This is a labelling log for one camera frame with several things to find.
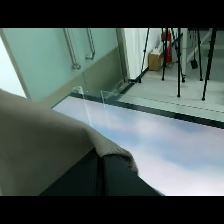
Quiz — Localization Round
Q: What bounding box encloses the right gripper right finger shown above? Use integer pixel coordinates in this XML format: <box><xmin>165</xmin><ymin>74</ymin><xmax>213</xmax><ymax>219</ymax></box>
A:
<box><xmin>101</xmin><ymin>154</ymin><xmax>162</xmax><ymax>197</ymax></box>

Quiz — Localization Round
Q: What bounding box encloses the pale grey-beige shirt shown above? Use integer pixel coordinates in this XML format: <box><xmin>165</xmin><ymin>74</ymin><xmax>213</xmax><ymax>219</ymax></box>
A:
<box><xmin>0</xmin><ymin>89</ymin><xmax>140</xmax><ymax>197</ymax></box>

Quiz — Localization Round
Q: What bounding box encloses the red fire extinguisher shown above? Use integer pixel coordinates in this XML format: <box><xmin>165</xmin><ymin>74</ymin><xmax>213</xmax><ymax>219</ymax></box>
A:
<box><xmin>165</xmin><ymin>31</ymin><xmax>174</xmax><ymax>65</ymax></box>

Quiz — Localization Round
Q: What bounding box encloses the metal door handle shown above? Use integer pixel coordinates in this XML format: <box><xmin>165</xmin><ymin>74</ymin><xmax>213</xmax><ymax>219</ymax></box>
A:
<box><xmin>84</xmin><ymin>28</ymin><xmax>97</xmax><ymax>61</ymax></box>
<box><xmin>62</xmin><ymin>28</ymin><xmax>82</xmax><ymax>71</ymax></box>

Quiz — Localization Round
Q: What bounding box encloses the black tripod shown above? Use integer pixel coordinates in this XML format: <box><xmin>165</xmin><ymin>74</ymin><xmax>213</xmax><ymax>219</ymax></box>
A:
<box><xmin>187</xmin><ymin>28</ymin><xmax>218</xmax><ymax>102</ymax></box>
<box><xmin>137</xmin><ymin>28</ymin><xmax>186</xmax><ymax>99</ymax></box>

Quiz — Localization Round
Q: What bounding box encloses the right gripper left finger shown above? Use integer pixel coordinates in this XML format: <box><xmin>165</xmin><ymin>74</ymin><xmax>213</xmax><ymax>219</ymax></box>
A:
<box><xmin>39</xmin><ymin>148</ymin><xmax>100</xmax><ymax>197</ymax></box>

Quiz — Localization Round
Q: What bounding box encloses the cardboard box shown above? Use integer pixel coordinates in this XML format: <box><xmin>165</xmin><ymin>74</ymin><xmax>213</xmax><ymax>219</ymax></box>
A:
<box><xmin>147</xmin><ymin>49</ymin><xmax>165</xmax><ymax>72</ymax></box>

